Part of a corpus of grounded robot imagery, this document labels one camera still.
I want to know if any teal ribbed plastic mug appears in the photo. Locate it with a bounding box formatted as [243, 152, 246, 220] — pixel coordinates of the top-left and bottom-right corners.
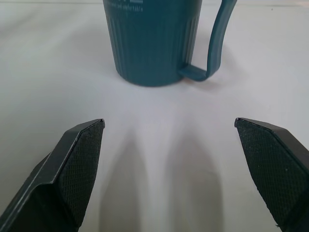
[102, 0, 235, 88]

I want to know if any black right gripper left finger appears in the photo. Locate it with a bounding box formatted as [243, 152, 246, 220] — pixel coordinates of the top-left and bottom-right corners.
[0, 118, 105, 232]

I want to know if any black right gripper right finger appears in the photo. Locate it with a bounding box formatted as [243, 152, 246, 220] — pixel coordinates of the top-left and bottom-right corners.
[234, 117, 309, 232]

